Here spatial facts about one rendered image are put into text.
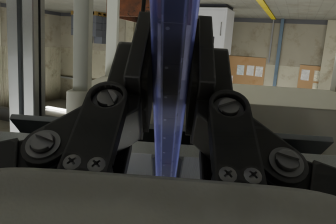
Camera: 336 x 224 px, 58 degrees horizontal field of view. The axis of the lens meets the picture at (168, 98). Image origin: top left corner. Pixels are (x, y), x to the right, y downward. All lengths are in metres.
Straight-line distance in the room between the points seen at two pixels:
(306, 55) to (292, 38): 0.61
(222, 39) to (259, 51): 2.88
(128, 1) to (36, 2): 2.79
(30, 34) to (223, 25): 6.27
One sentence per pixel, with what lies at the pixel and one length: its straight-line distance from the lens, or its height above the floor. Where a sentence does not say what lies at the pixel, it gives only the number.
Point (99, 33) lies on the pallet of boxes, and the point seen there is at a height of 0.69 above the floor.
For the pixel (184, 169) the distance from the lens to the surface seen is 0.25.
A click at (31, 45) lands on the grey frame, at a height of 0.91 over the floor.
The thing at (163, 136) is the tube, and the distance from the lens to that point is 0.15.
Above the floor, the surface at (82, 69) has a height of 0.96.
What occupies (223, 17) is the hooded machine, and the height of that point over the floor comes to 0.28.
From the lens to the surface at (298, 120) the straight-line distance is 0.64.
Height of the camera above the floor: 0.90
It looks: 10 degrees up
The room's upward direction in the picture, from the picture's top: 176 degrees counter-clockwise
